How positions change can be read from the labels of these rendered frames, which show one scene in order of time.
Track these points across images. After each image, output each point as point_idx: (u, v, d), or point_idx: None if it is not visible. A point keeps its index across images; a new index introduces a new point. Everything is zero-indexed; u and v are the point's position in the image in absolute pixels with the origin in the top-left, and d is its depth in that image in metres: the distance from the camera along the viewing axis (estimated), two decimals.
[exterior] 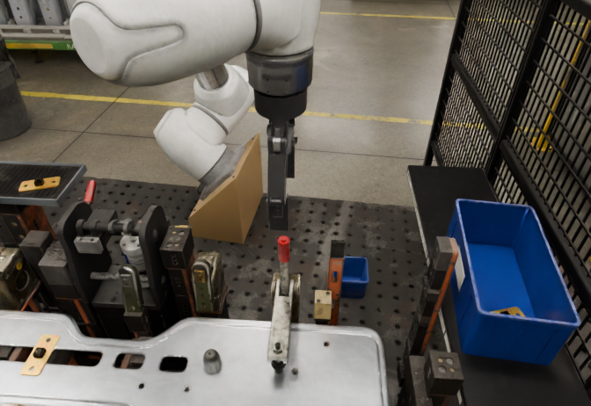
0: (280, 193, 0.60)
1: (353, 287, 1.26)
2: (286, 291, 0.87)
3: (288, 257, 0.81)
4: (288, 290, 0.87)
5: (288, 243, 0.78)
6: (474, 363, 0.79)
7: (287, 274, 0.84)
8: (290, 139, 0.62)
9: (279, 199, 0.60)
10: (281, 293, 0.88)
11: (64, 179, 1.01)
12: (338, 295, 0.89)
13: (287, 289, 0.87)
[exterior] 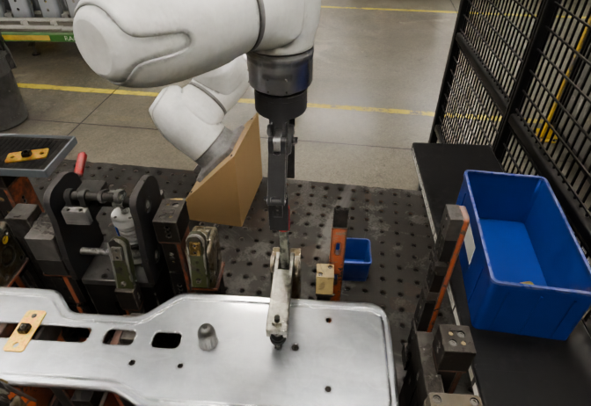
0: (280, 193, 0.60)
1: (356, 269, 1.21)
2: (286, 264, 0.82)
3: (288, 226, 0.76)
4: (288, 264, 0.82)
5: (288, 211, 0.74)
6: (486, 338, 0.74)
7: (287, 246, 0.79)
8: (290, 139, 0.62)
9: (279, 199, 0.60)
10: (281, 267, 0.83)
11: (53, 151, 0.96)
12: (340, 270, 0.85)
13: (287, 262, 0.82)
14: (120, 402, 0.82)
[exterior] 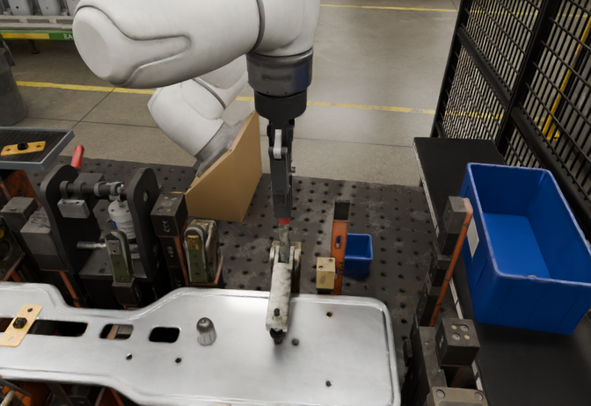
0: (283, 187, 0.65)
1: (356, 264, 1.20)
2: (286, 258, 0.81)
3: (288, 218, 0.75)
4: (288, 257, 0.81)
5: None
6: (490, 332, 0.73)
7: (287, 239, 0.78)
8: (290, 141, 0.63)
9: (282, 188, 0.66)
10: (281, 261, 0.82)
11: (50, 144, 0.95)
12: (341, 264, 0.83)
13: (287, 256, 0.81)
14: (118, 398, 0.81)
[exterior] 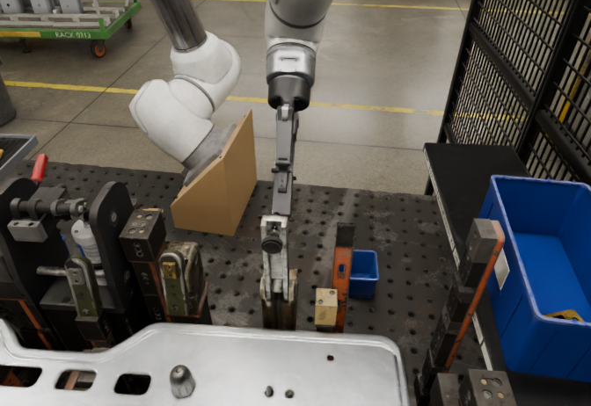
0: (286, 155, 0.69)
1: (361, 286, 1.07)
2: (280, 285, 0.68)
3: None
4: (281, 284, 0.69)
5: None
6: (525, 384, 0.60)
7: None
8: (295, 122, 0.73)
9: (286, 159, 0.69)
10: (273, 290, 0.68)
11: (8, 153, 0.82)
12: (345, 295, 0.71)
13: (280, 281, 0.69)
14: None
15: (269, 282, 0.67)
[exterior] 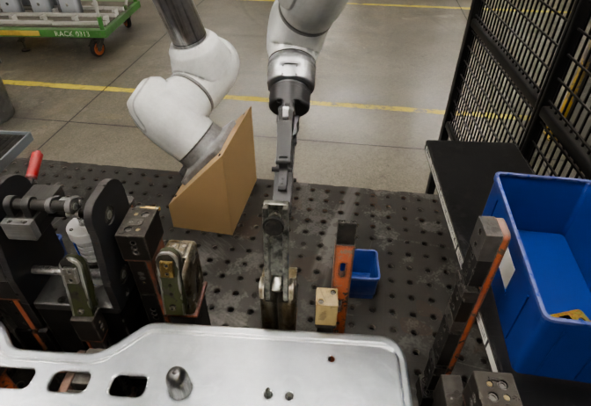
0: (287, 152, 0.69)
1: (361, 285, 1.05)
2: (279, 284, 0.67)
3: None
4: (281, 283, 0.67)
5: None
6: (531, 386, 0.58)
7: None
8: (295, 124, 0.74)
9: (286, 157, 0.70)
10: (273, 289, 0.67)
11: (2, 149, 0.80)
12: (346, 294, 0.69)
13: (280, 279, 0.67)
14: None
15: (269, 278, 0.65)
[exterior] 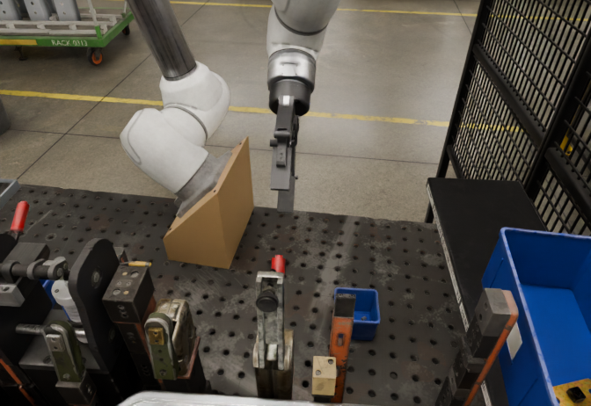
0: (286, 126, 0.66)
1: (361, 328, 1.02)
2: (273, 351, 0.64)
3: None
4: (276, 351, 0.64)
5: (283, 259, 0.68)
6: None
7: None
8: (295, 119, 0.74)
9: (285, 130, 0.65)
10: (267, 358, 0.64)
11: None
12: (344, 361, 0.66)
13: (275, 348, 0.64)
14: None
15: (263, 348, 0.62)
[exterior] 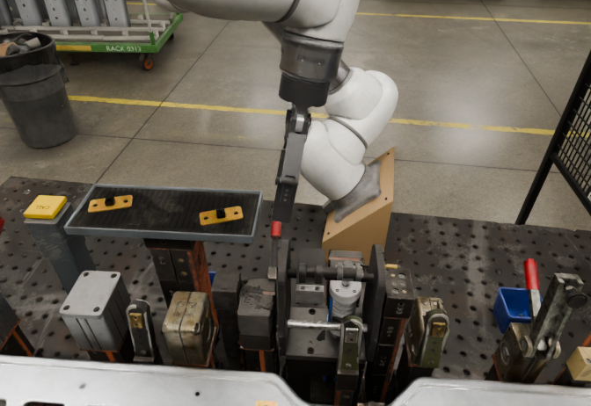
0: (295, 172, 0.60)
1: None
2: (543, 343, 0.73)
3: (539, 282, 0.77)
4: (545, 342, 0.74)
5: (536, 262, 0.78)
6: None
7: None
8: (308, 128, 0.65)
9: (293, 178, 0.60)
10: (538, 348, 0.73)
11: (246, 210, 0.87)
12: None
13: (544, 339, 0.74)
14: None
15: (540, 339, 0.72)
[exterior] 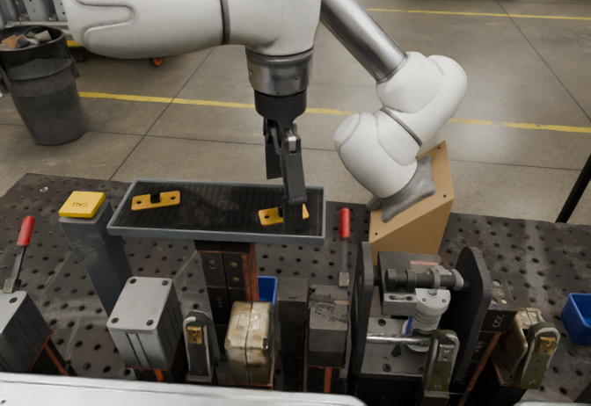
0: (301, 192, 0.60)
1: None
2: None
3: None
4: None
5: None
6: None
7: None
8: None
9: (301, 198, 0.60)
10: None
11: (310, 207, 0.77)
12: None
13: None
14: None
15: None
